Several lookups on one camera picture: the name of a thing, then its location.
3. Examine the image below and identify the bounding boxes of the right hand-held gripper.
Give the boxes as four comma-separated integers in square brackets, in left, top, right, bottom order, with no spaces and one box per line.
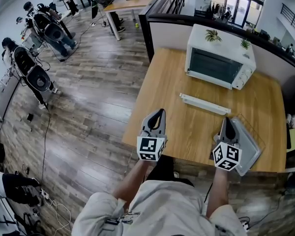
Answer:
[212,117,243,172]

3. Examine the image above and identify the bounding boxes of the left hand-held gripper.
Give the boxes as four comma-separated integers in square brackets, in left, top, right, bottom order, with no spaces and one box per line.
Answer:
[137,108,168,162]

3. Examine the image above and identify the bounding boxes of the grey metal baking tray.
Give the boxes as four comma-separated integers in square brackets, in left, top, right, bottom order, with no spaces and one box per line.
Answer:
[230,117,263,177]

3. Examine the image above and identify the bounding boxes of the thin metal wire rack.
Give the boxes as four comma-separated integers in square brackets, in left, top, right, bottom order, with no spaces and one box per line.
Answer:
[232,113,266,155]

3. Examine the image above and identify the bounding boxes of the white toaster oven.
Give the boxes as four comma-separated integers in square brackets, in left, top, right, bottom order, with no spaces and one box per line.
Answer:
[184,23,257,91]

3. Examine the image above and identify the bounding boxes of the person's left forearm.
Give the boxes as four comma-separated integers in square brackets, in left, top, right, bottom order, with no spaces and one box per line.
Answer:
[112,158,158,203]

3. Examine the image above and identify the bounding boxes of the person's right forearm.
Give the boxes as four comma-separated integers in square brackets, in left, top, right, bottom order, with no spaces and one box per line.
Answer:
[206,167,231,219]

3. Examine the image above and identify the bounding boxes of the person's black trousers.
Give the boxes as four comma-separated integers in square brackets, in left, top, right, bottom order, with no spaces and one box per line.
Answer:
[147,155,195,189]

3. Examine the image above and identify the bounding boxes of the yellow chair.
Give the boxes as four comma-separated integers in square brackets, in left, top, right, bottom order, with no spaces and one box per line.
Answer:
[286,127,295,153]

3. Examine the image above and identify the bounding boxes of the black framed office partition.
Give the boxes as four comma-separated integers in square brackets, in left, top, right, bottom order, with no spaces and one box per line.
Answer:
[138,0,295,103]

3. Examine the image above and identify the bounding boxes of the small potted green plant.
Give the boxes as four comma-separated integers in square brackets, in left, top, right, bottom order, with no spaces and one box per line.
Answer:
[205,29,223,43]
[240,38,252,50]

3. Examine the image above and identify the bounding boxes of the person's light grey shirt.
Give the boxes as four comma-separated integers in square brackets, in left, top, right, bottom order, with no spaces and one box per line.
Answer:
[71,179,249,236]

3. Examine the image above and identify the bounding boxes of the white power strip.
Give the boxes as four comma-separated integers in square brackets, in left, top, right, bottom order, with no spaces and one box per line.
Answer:
[238,216,251,231]
[40,188,51,201]

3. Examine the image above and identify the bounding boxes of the wooden table with white legs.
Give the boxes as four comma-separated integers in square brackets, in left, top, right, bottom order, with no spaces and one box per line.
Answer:
[102,0,164,41]

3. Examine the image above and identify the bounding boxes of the glass entrance door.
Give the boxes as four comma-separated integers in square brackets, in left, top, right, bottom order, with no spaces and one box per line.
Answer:
[225,0,252,27]

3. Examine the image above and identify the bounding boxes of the black metal railing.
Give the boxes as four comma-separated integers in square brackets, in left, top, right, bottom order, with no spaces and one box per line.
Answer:
[279,2,295,35]

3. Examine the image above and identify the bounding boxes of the long black floor cable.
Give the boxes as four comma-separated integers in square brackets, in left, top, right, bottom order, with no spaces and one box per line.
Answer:
[39,106,52,189]

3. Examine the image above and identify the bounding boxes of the white floor cable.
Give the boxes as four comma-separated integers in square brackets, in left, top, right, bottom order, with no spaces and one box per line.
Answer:
[48,197,72,235]

